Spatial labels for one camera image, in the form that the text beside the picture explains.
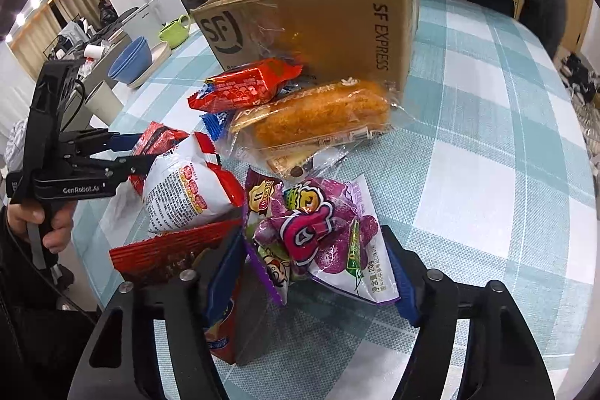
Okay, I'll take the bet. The blue bowl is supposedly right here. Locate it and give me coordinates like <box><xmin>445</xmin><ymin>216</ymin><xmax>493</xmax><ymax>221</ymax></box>
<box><xmin>109</xmin><ymin>67</ymin><xmax>152</xmax><ymax>87</ymax></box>
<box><xmin>108</xmin><ymin>37</ymin><xmax>153</xmax><ymax>82</ymax></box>

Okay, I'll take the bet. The small red snack packet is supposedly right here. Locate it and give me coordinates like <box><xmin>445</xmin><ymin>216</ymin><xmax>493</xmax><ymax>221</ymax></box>
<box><xmin>129</xmin><ymin>122</ymin><xmax>191</xmax><ymax>195</ymax></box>

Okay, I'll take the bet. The white appliance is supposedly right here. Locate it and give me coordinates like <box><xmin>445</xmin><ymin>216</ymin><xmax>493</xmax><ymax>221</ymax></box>
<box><xmin>118</xmin><ymin>0</ymin><xmax>159</xmax><ymax>39</ymax></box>

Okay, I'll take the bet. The green teapot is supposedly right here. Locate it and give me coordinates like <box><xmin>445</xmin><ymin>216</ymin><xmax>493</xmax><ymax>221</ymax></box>
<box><xmin>158</xmin><ymin>16</ymin><xmax>192</xmax><ymax>50</ymax></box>

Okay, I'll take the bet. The blue cookie packet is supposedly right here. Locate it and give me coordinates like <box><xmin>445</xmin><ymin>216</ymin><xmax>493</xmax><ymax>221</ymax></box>
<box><xmin>201</xmin><ymin>81</ymin><xmax>305</xmax><ymax>143</ymax></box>

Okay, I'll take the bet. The striped grey cloth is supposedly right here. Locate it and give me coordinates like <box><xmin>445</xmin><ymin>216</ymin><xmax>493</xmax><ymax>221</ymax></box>
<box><xmin>2</xmin><ymin>119</ymin><xmax>30</xmax><ymax>174</ymax></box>

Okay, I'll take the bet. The clear cracker packet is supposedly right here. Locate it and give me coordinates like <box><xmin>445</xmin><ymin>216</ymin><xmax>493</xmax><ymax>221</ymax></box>
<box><xmin>237</xmin><ymin>141</ymin><xmax>350</xmax><ymax>181</ymax></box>

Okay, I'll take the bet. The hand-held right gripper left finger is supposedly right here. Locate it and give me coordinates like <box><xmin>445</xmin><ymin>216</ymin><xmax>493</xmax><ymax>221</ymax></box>
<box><xmin>70</xmin><ymin>234</ymin><xmax>249</xmax><ymax>400</ymax></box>

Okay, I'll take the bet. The brown cardboard box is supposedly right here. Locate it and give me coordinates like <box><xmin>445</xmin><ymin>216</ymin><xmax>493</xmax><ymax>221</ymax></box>
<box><xmin>190</xmin><ymin>0</ymin><xmax>421</xmax><ymax>88</ymax></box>

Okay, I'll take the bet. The checked tablecloth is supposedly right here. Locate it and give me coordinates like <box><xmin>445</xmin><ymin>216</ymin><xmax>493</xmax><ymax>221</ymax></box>
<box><xmin>70</xmin><ymin>0</ymin><xmax>597</xmax><ymax>400</ymax></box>

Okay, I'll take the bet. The beige plate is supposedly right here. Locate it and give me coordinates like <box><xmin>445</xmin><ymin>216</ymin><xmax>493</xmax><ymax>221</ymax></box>
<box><xmin>126</xmin><ymin>41</ymin><xmax>172</xmax><ymax>90</ymax></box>

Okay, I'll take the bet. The person's left hand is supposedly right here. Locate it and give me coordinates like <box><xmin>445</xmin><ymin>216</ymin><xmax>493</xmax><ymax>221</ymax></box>
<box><xmin>7</xmin><ymin>198</ymin><xmax>76</xmax><ymax>255</ymax></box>

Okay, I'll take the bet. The wooden door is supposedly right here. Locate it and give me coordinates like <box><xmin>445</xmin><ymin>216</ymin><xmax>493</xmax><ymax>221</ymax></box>
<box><xmin>558</xmin><ymin>0</ymin><xmax>595</xmax><ymax>55</ymax></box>

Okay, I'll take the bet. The black cable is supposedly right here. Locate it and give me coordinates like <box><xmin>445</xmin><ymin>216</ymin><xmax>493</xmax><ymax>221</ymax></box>
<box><xmin>61</xmin><ymin>78</ymin><xmax>89</xmax><ymax>125</ymax></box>

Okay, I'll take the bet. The white red chip bag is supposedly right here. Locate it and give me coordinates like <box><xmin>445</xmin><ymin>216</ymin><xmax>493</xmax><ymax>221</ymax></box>
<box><xmin>143</xmin><ymin>131</ymin><xmax>247</xmax><ymax>239</ymax></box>

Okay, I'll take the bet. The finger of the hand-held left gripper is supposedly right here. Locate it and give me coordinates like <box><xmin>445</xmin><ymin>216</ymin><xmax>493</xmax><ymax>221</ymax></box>
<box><xmin>60</xmin><ymin>129</ymin><xmax>147</xmax><ymax>158</ymax></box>
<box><xmin>70</xmin><ymin>153</ymin><xmax>158</xmax><ymax>186</ymax></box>

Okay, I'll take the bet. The pile of shoes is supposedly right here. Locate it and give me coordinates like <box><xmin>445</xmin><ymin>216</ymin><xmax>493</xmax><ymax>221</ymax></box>
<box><xmin>557</xmin><ymin>52</ymin><xmax>600</xmax><ymax>112</ymax></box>

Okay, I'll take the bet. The purple snack packet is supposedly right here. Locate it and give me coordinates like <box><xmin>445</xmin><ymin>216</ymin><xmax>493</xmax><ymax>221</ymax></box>
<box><xmin>253</xmin><ymin>174</ymin><xmax>401</xmax><ymax>306</ymax></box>

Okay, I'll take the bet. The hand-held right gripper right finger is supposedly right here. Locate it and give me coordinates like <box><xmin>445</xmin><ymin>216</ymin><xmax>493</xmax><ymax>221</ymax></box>
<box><xmin>379</xmin><ymin>224</ymin><xmax>556</xmax><ymax>400</ymax></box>

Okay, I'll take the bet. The clear bread packet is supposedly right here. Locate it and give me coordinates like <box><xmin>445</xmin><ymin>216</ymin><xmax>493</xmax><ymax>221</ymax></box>
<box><xmin>227</xmin><ymin>76</ymin><xmax>414</xmax><ymax>163</ymax></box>

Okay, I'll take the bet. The red snack packet blue print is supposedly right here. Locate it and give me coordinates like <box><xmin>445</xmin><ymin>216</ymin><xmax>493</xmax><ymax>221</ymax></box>
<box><xmin>187</xmin><ymin>58</ymin><xmax>305</xmax><ymax>115</ymax></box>

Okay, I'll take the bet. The beige curtain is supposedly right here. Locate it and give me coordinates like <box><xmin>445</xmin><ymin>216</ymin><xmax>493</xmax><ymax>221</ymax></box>
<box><xmin>9</xmin><ymin>0</ymin><xmax>100</xmax><ymax>70</ymax></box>

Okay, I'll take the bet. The large red snack packet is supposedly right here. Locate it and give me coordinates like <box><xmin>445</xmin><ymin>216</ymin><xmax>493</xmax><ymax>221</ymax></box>
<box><xmin>109</xmin><ymin>217</ymin><xmax>245</xmax><ymax>288</ymax></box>

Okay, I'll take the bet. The brown cartoon snack packet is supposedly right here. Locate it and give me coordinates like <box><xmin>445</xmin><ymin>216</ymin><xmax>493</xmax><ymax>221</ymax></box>
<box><xmin>244</xmin><ymin>166</ymin><xmax>292</xmax><ymax>307</ymax></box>

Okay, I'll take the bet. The person's left forearm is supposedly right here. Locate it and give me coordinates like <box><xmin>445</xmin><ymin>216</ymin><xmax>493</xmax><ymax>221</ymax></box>
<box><xmin>0</xmin><ymin>208</ymin><xmax>103</xmax><ymax>400</ymax></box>

